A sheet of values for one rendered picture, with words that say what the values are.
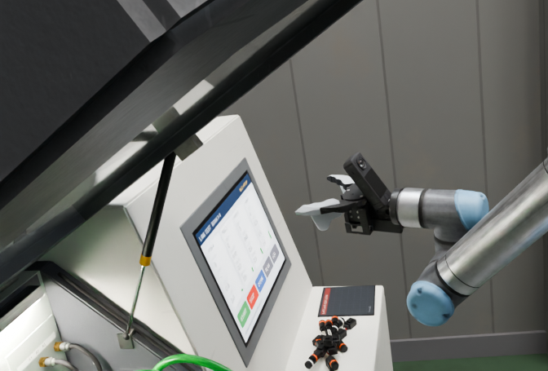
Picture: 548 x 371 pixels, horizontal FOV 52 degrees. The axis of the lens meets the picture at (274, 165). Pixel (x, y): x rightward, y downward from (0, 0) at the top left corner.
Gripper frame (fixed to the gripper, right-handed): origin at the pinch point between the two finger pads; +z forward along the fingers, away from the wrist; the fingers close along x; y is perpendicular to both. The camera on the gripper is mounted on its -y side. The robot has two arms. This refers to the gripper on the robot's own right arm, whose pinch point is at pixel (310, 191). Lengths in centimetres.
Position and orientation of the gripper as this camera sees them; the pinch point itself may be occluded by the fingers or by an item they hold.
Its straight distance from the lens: 118.3
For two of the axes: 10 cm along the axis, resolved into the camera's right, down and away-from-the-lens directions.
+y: 2.3, 8.9, 3.9
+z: -8.3, -0.3, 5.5
